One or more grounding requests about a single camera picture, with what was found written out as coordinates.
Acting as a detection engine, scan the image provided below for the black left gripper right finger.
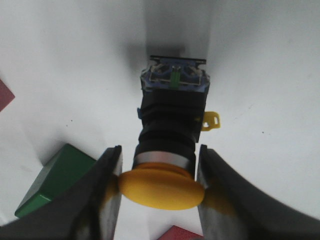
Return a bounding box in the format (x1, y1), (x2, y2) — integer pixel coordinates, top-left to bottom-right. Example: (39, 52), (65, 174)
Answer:
(197, 145), (320, 240)

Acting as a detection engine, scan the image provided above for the right green wooden cube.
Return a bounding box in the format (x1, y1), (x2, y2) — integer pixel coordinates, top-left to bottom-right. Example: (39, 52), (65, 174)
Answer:
(157, 225), (204, 240)

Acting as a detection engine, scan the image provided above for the yellow push button switch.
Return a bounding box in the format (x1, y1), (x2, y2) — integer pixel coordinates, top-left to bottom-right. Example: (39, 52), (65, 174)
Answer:
(118, 55), (221, 210)

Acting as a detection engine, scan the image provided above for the left green wooden cube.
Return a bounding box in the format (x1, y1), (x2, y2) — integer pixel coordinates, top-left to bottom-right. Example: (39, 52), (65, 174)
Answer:
(14, 143), (96, 218)

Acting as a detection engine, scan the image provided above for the green wooden cube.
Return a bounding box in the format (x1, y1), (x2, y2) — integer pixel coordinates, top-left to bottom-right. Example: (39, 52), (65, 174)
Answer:
(14, 143), (96, 218)
(157, 225), (204, 240)

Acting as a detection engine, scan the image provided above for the pink wooden cube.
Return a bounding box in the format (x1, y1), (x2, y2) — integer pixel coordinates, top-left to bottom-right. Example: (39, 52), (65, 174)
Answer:
(0, 80), (15, 112)

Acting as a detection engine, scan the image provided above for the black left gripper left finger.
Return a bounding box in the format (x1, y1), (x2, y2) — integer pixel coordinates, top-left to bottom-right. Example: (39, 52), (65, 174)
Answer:
(0, 145), (123, 240)

